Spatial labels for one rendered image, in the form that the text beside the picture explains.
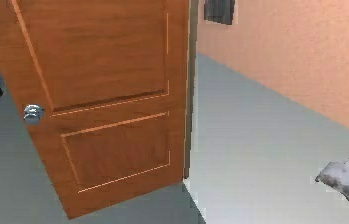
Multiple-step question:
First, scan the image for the brown wooden room door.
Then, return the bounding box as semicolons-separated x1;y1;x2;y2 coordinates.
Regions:
0;0;190;220

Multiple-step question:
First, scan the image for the silver round door knob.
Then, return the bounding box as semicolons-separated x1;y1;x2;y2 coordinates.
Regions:
23;103;46;126

